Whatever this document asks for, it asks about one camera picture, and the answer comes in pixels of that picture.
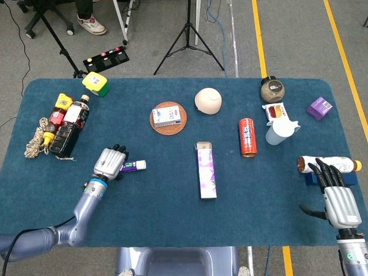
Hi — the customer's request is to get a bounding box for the orange drink can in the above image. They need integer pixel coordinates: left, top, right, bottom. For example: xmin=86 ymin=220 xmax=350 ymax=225
xmin=238 ymin=117 xmax=258 ymax=158

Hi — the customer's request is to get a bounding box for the cream upturned bowl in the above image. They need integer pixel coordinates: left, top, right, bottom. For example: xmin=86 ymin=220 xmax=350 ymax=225
xmin=194 ymin=87 xmax=223 ymax=116

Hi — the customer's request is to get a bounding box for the beige twine rope coil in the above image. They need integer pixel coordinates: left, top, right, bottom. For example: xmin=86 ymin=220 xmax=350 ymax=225
xmin=24 ymin=117 xmax=76 ymax=161

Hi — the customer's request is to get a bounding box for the white blue milk carton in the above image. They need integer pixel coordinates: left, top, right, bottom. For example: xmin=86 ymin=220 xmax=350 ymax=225
xmin=152 ymin=105 xmax=182 ymax=128

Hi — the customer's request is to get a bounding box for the round glass jar black lid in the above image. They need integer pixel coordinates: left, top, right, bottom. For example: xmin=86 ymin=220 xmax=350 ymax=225
xmin=260 ymin=75 xmax=286 ymax=104

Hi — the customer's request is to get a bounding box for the round woven rattan coaster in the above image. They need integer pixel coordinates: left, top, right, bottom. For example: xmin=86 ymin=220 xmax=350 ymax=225
xmin=149 ymin=101 xmax=188 ymax=136

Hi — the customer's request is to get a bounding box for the red label tea bottle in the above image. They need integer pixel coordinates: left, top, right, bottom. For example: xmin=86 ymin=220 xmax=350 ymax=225
xmin=42 ymin=106 xmax=67 ymax=147

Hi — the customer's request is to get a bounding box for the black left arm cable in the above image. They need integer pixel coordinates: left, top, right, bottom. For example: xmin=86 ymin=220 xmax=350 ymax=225
xmin=0 ymin=216 xmax=76 ymax=270

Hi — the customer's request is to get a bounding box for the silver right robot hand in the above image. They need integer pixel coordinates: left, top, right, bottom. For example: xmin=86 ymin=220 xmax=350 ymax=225
xmin=298 ymin=157 xmax=363 ymax=230

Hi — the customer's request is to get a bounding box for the blue-grey robot torso base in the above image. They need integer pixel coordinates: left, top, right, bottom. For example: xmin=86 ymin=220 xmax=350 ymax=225
xmin=114 ymin=246 xmax=255 ymax=276

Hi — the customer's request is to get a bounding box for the white metal frame leg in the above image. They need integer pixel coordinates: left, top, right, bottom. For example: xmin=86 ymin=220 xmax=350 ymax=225
xmin=112 ymin=0 xmax=135 ymax=46

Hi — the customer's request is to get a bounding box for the blue floor cable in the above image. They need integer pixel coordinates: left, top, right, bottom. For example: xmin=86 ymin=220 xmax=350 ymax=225
xmin=205 ymin=0 xmax=228 ymax=78

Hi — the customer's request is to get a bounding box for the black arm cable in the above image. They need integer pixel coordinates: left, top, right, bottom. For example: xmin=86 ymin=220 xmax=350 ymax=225
xmin=0 ymin=216 xmax=76 ymax=270
xmin=338 ymin=249 xmax=347 ymax=276

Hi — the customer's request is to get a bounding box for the red white snack packet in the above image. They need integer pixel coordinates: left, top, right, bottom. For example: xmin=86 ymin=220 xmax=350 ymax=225
xmin=262 ymin=102 xmax=290 ymax=127

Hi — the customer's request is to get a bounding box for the small purple box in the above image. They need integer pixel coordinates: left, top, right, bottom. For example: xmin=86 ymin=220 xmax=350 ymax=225
xmin=305 ymin=96 xmax=334 ymax=121

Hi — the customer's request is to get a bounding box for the black office chair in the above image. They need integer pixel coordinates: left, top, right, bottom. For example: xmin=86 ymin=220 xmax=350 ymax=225
xmin=16 ymin=0 xmax=75 ymax=40

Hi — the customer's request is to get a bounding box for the blue felt table mat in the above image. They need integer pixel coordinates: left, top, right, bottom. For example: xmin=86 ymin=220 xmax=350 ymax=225
xmin=0 ymin=77 xmax=368 ymax=248

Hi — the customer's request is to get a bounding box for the seated person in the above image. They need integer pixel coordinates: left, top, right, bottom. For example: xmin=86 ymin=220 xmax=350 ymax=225
xmin=75 ymin=0 xmax=108 ymax=36

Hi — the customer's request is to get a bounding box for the white plastic cup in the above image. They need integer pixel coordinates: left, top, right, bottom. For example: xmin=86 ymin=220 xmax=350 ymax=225
xmin=264 ymin=119 xmax=300 ymax=146

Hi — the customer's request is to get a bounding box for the large dark coffee bottle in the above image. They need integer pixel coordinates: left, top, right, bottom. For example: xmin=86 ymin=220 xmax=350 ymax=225
xmin=48 ymin=94 xmax=91 ymax=158

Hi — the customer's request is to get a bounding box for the yellow labelled container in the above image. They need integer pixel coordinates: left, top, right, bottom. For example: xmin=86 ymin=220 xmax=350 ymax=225
xmin=54 ymin=93 xmax=74 ymax=112

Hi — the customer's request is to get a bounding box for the black floor cable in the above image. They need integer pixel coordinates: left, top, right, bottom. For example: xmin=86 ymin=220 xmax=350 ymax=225
xmin=0 ymin=0 xmax=32 ymax=129

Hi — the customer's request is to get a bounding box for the purple white carton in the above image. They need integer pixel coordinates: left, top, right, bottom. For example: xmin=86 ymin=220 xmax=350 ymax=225
xmin=196 ymin=141 xmax=218 ymax=201

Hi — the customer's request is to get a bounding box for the white upright pole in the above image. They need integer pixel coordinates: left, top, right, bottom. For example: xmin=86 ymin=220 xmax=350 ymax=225
xmin=194 ymin=0 xmax=202 ymax=46

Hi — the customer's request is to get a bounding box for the white label bottle yellow cap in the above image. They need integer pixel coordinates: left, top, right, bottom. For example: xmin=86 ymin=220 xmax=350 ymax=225
xmin=297 ymin=155 xmax=363 ymax=174

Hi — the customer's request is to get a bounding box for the green container yellow lid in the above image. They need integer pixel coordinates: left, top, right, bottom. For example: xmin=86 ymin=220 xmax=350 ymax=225
xmin=82 ymin=71 xmax=110 ymax=98

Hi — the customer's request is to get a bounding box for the purple white tube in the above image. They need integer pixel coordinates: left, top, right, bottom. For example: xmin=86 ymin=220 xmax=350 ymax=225
xmin=119 ymin=160 xmax=147 ymax=173

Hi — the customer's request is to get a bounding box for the blue rectangular block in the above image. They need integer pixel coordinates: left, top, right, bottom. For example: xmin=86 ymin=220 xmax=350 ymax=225
xmin=304 ymin=172 xmax=359 ymax=187

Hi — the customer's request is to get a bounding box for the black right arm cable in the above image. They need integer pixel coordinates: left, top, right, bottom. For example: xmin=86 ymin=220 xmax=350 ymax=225
xmin=338 ymin=249 xmax=347 ymax=276

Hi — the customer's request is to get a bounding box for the black slanted tripod stand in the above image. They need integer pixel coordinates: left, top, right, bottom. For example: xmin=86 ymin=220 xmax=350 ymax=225
xmin=34 ymin=0 xmax=89 ymax=79

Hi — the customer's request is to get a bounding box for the black foot pedal board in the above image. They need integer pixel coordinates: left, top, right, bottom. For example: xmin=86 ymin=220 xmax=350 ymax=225
xmin=82 ymin=45 xmax=130 ymax=74

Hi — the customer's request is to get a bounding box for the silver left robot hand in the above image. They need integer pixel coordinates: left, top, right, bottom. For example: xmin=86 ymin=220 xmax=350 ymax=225
xmin=92 ymin=143 xmax=130 ymax=182

